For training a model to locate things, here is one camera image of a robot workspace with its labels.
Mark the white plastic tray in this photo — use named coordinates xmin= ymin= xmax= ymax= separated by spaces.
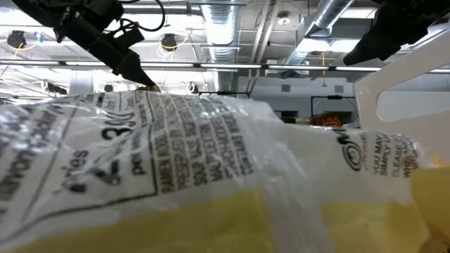
xmin=354 ymin=30 xmax=450 ymax=166

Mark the black ceiling device yellow cable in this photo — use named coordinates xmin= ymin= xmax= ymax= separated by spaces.
xmin=6 ymin=30 xmax=25 ymax=49
xmin=160 ymin=33 xmax=179 ymax=52

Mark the long ceiling light strip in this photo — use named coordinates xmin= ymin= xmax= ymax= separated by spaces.
xmin=0 ymin=59 xmax=450 ymax=74

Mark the orange candy wrapper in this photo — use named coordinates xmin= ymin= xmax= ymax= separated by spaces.
xmin=311 ymin=112 xmax=344 ymax=127

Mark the silver round air duct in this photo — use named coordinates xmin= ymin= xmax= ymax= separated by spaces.
xmin=202 ymin=0 xmax=242 ymax=94
xmin=281 ymin=0 xmax=354 ymax=80

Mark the white pillar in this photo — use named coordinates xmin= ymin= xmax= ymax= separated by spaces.
xmin=69 ymin=70 xmax=96 ymax=96

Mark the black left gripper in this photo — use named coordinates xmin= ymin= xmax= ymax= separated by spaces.
xmin=61 ymin=15 xmax=158 ymax=88

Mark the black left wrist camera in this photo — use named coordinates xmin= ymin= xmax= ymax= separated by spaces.
xmin=82 ymin=0 xmax=124 ymax=32

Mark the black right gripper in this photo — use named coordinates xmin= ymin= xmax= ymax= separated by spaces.
xmin=342 ymin=0 xmax=450 ymax=67

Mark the yellow edged white ramen packet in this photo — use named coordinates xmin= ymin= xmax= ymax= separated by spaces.
xmin=0 ymin=90 xmax=450 ymax=253

